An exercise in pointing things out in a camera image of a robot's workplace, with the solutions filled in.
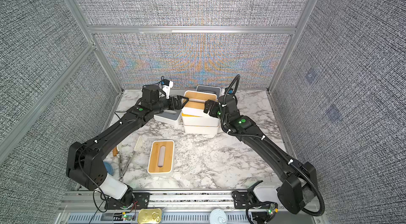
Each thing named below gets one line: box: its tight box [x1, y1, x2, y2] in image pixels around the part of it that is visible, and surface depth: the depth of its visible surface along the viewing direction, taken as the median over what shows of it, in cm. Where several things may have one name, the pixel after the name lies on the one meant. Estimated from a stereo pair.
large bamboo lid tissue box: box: [183, 124, 220, 135], surface depth 97 cm
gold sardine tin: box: [137, 208, 163, 224], surface depth 68 cm
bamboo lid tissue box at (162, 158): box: [147, 140, 175, 176], surface depth 83 cm
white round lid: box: [208, 208, 228, 224], surface depth 66 cm
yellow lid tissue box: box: [181, 108, 220, 127], surface depth 85 cm
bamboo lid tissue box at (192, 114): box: [181, 90, 220, 127], surface depth 85 cm
